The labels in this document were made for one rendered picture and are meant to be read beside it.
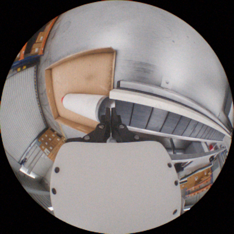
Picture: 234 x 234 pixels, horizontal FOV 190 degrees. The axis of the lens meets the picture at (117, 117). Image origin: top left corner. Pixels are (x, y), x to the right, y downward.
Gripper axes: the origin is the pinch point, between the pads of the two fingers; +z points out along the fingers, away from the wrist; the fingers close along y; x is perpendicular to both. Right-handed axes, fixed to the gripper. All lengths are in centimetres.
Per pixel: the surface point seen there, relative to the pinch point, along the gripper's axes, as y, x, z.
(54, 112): -28.1, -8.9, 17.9
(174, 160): 10.5, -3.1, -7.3
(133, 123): 5.3, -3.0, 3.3
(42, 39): -216, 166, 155
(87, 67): -6.8, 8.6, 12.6
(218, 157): 79, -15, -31
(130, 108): 4.0, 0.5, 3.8
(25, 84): -307, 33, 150
